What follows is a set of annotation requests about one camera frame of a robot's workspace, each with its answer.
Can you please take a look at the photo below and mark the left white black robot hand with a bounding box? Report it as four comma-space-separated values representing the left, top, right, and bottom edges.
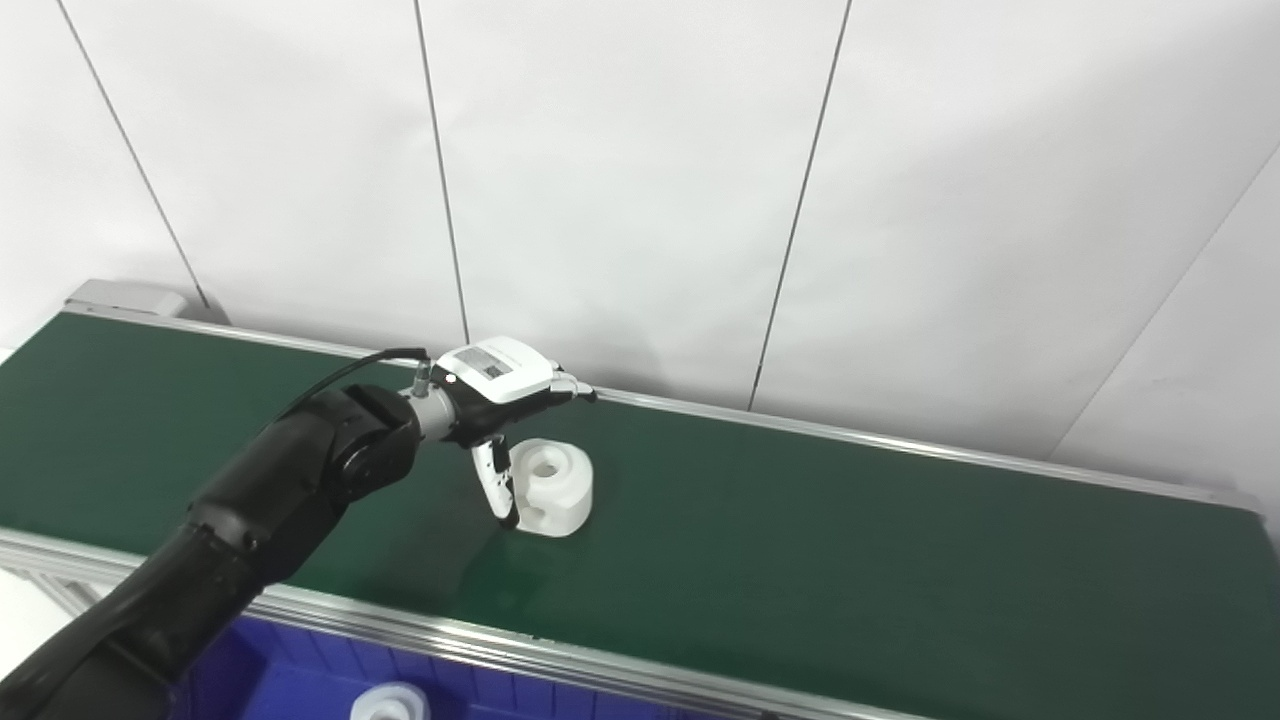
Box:
432, 337, 598, 529

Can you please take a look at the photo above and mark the white cylindrical plastic part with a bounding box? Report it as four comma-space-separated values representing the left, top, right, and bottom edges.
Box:
508, 438, 594, 539
349, 681, 431, 720

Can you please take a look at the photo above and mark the grey conveyor motor housing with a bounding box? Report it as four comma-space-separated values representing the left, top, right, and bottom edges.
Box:
65, 280, 229, 326

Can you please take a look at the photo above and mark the blue plastic bin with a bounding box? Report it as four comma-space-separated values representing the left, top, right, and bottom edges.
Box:
172, 614, 746, 720

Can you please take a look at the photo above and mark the black wrist cable silver plug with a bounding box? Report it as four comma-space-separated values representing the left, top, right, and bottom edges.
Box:
285, 347, 433, 421

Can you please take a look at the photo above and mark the green conveyor belt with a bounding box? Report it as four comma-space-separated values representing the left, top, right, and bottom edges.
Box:
0, 305, 1280, 720

